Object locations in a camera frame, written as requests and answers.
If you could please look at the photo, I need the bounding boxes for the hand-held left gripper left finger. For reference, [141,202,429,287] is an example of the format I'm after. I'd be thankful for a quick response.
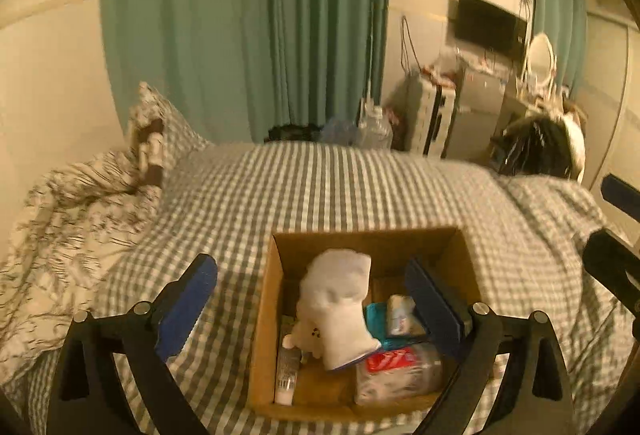
[46,253,219,435]

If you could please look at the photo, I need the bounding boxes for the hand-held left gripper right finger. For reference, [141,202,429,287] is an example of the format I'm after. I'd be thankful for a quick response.
[404,257,575,435]

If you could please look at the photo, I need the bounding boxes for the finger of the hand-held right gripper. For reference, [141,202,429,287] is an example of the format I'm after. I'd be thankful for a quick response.
[601,174,640,218]
[582,229,640,332]

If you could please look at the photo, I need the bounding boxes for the cardboard box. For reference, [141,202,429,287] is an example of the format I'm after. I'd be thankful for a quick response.
[248,227,496,424]

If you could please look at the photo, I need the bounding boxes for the small pale wipes packet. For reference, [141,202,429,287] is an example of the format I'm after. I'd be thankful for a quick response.
[385,294,427,337]

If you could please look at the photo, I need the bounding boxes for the teal packet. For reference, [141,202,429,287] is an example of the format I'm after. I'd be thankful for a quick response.
[365,302,426,352]

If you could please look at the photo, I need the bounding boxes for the white cloth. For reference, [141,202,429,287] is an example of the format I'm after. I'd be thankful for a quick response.
[561,115,588,184]

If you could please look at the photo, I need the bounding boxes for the red and white tissue pack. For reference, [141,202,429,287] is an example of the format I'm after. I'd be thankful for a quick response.
[354,345,447,407]

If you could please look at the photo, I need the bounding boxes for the white wardrobe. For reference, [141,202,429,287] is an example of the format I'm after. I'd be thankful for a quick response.
[575,7,640,212]

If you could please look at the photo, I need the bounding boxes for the black shiny bag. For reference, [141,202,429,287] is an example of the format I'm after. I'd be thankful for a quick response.
[491,114,576,178]

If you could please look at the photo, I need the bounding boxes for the white cream tube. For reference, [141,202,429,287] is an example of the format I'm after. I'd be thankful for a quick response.
[274,315,302,406]

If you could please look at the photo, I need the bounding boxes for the small white plush toy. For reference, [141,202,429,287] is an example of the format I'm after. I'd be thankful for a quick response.
[281,321,326,361]

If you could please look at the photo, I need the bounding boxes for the white floral duvet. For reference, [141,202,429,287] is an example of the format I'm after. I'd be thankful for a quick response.
[0,147,167,385]

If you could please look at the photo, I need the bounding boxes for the white oval table mirror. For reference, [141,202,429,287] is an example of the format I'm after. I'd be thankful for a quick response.
[520,32,559,98]

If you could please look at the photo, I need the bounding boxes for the grey checkered bed sheet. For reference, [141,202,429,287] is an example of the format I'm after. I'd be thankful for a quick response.
[29,142,632,435]

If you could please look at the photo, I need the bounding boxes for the grey cabinet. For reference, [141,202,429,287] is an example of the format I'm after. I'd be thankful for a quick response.
[446,62,512,162]

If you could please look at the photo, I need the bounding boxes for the brown and white plush toy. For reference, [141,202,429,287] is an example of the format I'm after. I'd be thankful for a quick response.
[126,116,169,186]

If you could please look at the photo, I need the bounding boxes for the grey checkered pillow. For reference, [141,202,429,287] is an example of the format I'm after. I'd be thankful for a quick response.
[129,81,212,168]

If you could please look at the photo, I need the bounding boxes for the narrow green curtain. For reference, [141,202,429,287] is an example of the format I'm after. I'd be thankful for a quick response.
[529,0,589,102]

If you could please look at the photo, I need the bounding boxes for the clear water bottle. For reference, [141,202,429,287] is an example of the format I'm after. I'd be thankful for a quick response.
[357,99,394,150]

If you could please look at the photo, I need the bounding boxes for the blue plastic bag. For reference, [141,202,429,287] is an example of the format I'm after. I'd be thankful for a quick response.
[321,116,362,146]

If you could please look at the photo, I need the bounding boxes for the wide green curtain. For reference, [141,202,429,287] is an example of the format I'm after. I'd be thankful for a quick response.
[97,0,391,144]

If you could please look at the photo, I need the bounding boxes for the black wall television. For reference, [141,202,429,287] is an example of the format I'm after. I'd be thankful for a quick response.
[455,0,531,64]

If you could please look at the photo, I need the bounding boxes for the black wall cable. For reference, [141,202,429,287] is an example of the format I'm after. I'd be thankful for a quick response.
[399,15,422,78]

